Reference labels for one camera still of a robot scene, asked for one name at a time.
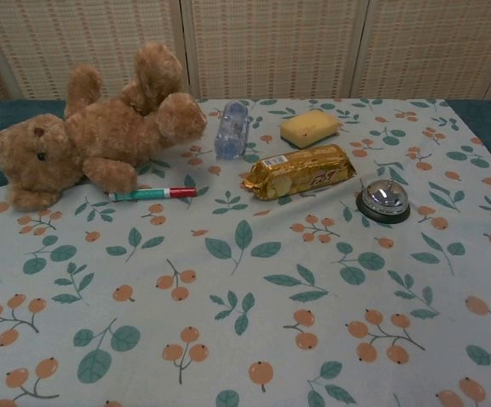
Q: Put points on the yellow sponge with green base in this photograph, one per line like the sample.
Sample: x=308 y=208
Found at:
x=310 y=127

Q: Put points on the green and red marker pen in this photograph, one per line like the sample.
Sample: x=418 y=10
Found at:
x=152 y=194

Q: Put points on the floral fruit print tablecloth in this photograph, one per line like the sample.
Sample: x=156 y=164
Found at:
x=245 y=305

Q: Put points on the silver desk bell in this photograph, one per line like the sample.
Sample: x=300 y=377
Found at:
x=383 y=198

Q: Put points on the clear plastic water bottle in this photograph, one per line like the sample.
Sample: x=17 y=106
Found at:
x=232 y=133

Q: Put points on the gold foil cracker package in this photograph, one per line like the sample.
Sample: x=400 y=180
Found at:
x=300 y=171

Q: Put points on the brown plush teddy bear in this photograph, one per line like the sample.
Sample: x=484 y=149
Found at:
x=101 y=131

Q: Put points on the woven rattan folding screen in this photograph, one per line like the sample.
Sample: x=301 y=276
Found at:
x=270 y=46

